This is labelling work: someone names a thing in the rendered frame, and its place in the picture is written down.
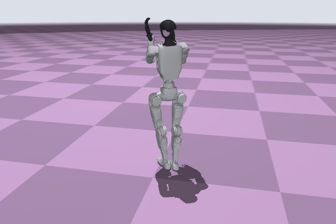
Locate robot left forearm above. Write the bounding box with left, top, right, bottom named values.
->
left=146, top=35, right=154, bottom=62

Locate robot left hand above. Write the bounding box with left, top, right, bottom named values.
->
left=145, top=18, right=153, bottom=41

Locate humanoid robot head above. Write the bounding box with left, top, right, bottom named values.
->
left=160, top=20, right=176, bottom=47

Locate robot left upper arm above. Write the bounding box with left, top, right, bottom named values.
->
left=146, top=46, right=159, bottom=64

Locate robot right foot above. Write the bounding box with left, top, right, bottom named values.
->
left=169, top=161, right=179, bottom=170

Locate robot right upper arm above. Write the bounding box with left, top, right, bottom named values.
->
left=180, top=42, right=190, bottom=64

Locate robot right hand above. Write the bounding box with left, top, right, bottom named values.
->
left=172, top=30, right=176, bottom=42

